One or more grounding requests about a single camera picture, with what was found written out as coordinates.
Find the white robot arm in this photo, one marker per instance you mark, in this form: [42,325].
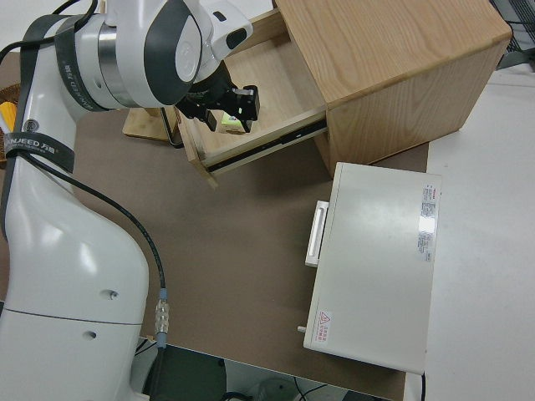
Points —
[62,250]

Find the white toaster oven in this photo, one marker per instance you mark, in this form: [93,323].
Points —
[376,267]

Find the small green yellow cube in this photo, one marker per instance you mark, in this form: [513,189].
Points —
[230,122]

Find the wooden mug tree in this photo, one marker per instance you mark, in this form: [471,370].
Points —
[142,124]

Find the yellow corn cob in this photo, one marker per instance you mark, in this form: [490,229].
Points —
[6,113]

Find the brown table mat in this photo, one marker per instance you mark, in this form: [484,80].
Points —
[230,234]

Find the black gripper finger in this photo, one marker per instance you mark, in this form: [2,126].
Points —
[211,121]
[247,126]

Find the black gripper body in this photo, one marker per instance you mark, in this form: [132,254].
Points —
[209,94]

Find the round wicker basket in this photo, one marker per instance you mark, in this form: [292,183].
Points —
[9,94]

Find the light wooden cabinet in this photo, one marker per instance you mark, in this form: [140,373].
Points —
[397,75]

